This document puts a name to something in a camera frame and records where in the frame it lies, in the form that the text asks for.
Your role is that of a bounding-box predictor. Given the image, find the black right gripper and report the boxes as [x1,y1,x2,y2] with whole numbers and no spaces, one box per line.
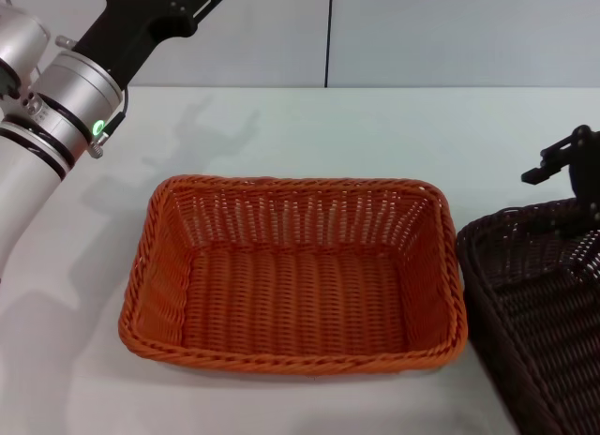
[520,124,600,242]

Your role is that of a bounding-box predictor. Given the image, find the dark brown woven plastic basket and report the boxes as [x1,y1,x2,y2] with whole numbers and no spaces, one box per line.
[456,197,600,435]

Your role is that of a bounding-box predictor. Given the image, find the black vertical wall strip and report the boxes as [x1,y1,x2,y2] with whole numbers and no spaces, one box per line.
[323,0,335,88]

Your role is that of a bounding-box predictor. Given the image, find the orange woven plastic basket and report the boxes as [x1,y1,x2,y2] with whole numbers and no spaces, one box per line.
[117,173,470,377]

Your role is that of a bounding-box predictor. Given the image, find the black left wrist cable with plug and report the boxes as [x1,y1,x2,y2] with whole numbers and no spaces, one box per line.
[88,84,130,160]

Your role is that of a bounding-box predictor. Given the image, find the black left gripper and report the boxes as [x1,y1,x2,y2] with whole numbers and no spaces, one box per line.
[71,0,228,88]

